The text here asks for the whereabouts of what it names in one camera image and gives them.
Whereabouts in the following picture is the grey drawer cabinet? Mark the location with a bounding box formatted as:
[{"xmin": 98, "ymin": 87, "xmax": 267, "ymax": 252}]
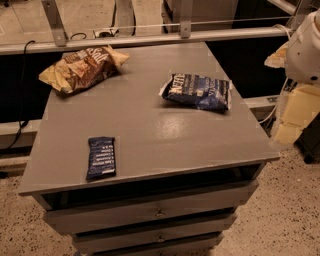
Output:
[{"xmin": 19, "ymin": 43, "xmax": 278, "ymax": 241}]

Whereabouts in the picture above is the blue chip bag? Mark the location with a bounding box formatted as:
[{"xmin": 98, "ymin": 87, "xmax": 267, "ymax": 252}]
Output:
[{"xmin": 159, "ymin": 73, "xmax": 233, "ymax": 111}]

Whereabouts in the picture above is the grey metal railing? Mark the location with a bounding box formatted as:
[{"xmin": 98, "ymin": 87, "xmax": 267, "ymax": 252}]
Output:
[{"xmin": 0, "ymin": 0, "xmax": 319, "ymax": 55}]

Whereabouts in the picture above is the white power strip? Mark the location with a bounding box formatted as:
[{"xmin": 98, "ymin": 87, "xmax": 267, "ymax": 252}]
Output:
[{"xmin": 93, "ymin": 29, "xmax": 119, "ymax": 38}]

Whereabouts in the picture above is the top grey drawer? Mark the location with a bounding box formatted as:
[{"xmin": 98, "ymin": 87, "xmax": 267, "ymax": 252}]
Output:
[{"xmin": 44, "ymin": 180, "xmax": 258, "ymax": 234}]

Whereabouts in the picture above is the small dark blue snack packet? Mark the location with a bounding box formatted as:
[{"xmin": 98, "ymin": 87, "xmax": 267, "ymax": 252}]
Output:
[{"xmin": 86, "ymin": 137, "xmax": 116, "ymax": 180}]

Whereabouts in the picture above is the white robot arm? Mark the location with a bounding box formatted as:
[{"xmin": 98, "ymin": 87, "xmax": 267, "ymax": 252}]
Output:
[{"xmin": 264, "ymin": 9, "xmax": 320, "ymax": 144}]

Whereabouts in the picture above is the middle grey drawer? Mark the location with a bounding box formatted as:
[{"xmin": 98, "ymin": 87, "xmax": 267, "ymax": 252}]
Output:
[{"xmin": 74, "ymin": 213, "xmax": 237, "ymax": 253}]

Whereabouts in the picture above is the white cable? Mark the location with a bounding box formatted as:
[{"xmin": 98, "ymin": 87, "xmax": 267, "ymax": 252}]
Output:
[{"xmin": 258, "ymin": 23, "xmax": 294, "ymax": 125}]

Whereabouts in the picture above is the grey drawer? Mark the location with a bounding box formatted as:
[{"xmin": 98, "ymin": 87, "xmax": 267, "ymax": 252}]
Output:
[
  {"xmin": 92, "ymin": 232, "xmax": 223, "ymax": 256},
  {"xmin": 74, "ymin": 213, "xmax": 237, "ymax": 253},
  {"xmin": 44, "ymin": 180, "xmax": 258, "ymax": 234}
]

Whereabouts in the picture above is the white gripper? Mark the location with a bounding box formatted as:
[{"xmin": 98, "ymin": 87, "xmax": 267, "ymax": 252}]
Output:
[{"xmin": 264, "ymin": 43, "xmax": 320, "ymax": 145}]

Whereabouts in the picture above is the bottom grey drawer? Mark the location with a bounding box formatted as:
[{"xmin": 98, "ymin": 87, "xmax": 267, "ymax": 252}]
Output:
[{"xmin": 92, "ymin": 232, "xmax": 223, "ymax": 256}]

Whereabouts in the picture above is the black cable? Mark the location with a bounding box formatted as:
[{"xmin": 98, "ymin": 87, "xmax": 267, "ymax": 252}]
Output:
[{"xmin": 0, "ymin": 39, "xmax": 36, "ymax": 152}]

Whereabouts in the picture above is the brown chip bag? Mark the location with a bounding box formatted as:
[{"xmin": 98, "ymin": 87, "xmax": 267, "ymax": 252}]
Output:
[{"xmin": 39, "ymin": 46, "xmax": 129, "ymax": 94}]

